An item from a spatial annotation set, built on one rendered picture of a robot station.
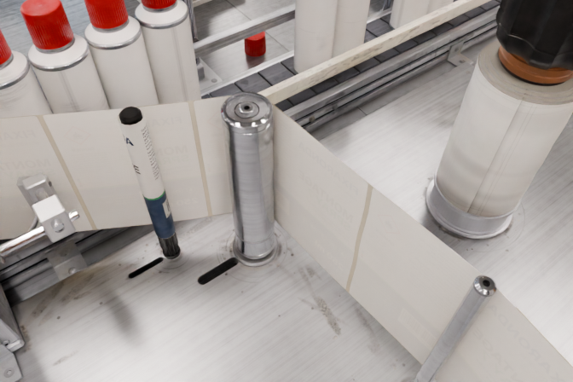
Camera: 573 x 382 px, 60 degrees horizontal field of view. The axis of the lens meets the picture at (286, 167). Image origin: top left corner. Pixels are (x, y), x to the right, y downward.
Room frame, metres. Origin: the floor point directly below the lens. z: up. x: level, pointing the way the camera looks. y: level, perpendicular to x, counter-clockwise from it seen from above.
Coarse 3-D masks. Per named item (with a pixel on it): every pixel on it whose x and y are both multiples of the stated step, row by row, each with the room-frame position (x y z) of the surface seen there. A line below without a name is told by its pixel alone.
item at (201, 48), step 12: (276, 12) 0.56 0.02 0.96; (288, 12) 0.56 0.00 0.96; (252, 24) 0.54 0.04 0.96; (264, 24) 0.54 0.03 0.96; (276, 24) 0.55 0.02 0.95; (216, 36) 0.51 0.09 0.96; (228, 36) 0.51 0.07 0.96; (240, 36) 0.52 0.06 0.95; (204, 48) 0.49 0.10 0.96; (216, 48) 0.50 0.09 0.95
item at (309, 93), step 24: (456, 0) 0.74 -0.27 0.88; (384, 24) 0.67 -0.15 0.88; (456, 24) 0.67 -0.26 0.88; (408, 48) 0.61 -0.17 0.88; (264, 72) 0.54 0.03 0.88; (288, 72) 0.55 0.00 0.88; (360, 72) 0.55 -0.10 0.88; (216, 96) 0.49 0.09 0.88; (312, 96) 0.50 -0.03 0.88; (0, 240) 0.27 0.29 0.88
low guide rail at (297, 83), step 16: (464, 0) 0.68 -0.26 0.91; (480, 0) 0.70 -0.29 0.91; (432, 16) 0.64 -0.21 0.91; (448, 16) 0.65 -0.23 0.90; (400, 32) 0.59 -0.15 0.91; (416, 32) 0.61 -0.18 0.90; (368, 48) 0.56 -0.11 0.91; (384, 48) 0.58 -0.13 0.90; (320, 64) 0.52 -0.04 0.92; (336, 64) 0.52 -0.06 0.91; (352, 64) 0.54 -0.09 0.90; (288, 80) 0.49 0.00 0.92; (304, 80) 0.49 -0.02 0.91; (320, 80) 0.51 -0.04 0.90; (272, 96) 0.46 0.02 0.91; (288, 96) 0.48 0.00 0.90
